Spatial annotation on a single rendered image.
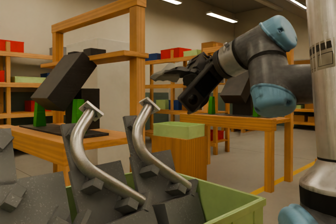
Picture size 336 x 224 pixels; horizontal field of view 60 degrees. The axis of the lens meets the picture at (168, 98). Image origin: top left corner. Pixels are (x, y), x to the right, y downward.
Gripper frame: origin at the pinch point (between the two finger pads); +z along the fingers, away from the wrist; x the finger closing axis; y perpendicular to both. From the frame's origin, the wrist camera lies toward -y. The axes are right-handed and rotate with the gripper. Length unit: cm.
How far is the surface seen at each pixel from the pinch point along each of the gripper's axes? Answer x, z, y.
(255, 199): -28.8, -10.5, -14.2
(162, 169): -11.9, 7.9, -13.4
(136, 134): -0.3, 8.0, -10.1
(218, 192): -26.9, 0.7, -12.1
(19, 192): 14.3, 12.4, -36.5
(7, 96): 63, 518, 203
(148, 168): -8.2, 8.6, -15.5
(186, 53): -136, 323, 436
